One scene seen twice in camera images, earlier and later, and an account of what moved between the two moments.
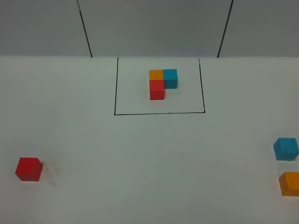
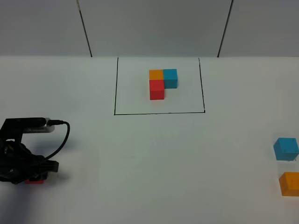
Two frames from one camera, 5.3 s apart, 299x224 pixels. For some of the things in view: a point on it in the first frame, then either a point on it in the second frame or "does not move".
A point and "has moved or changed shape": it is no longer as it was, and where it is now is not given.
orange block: [289, 183] does not move
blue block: [286, 149] does not move
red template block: [157, 89] does not move
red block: [29, 169] has moved or changed shape
